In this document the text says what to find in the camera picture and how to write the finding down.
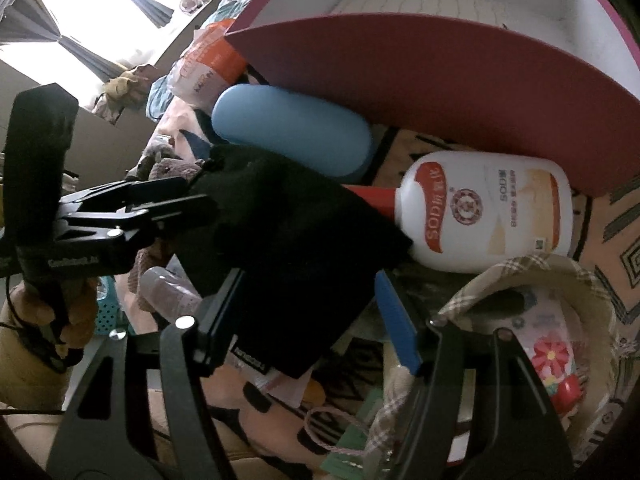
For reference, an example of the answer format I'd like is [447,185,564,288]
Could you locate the green packet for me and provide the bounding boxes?
[320,390,401,478]

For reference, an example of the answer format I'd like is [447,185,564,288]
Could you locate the person's left hand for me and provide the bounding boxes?
[0,275,101,376]

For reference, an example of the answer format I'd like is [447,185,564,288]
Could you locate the pile of clothes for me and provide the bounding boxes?
[82,62,161,126]

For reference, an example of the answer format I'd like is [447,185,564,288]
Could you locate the person's left forearm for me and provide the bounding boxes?
[0,330,76,413]

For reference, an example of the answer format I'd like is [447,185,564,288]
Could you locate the clear plastic bottle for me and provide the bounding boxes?
[140,266,203,323]

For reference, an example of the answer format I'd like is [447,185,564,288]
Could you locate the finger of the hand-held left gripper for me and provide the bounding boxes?
[55,196,221,261]
[62,177,201,211]

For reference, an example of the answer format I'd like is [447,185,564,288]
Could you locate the floral print packet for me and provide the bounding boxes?
[505,285,586,411]

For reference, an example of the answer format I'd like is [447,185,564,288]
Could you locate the pink cardboard box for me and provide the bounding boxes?
[224,0,640,196]

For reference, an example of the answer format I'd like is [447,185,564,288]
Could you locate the blue cloth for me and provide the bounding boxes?
[211,84,375,183]

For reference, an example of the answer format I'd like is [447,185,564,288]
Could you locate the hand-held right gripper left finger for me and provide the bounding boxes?
[45,267,251,480]

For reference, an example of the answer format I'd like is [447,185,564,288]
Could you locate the beige plaid headband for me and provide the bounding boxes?
[367,255,618,466]

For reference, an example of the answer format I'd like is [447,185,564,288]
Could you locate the white ribbed pad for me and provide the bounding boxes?
[330,0,571,41]

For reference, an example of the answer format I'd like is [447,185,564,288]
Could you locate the orange and white tissue pack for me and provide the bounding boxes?
[167,17,251,108]

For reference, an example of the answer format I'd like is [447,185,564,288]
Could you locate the grey curtain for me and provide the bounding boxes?
[111,0,174,29]
[59,35,122,82]

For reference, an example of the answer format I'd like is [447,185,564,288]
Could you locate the turquoise perforated basket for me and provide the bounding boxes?
[95,275,133,338]

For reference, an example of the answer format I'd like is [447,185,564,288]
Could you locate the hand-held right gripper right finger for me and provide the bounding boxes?
[374,270,576,480]

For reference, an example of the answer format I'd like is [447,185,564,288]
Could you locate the peach patterned blanket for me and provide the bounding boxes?
[150,125,640,480]

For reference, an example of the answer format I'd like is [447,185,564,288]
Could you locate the pink knit cloth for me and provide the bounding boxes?
[137,157,206,186]

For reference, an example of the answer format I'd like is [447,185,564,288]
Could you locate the white lotion bottle red cap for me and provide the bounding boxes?
[342,150,575,275]

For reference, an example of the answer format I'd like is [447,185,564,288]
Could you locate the black garment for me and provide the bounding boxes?
[187,146,413,380]

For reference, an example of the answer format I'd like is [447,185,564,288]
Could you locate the bright window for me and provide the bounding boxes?
[0,0,216,81]

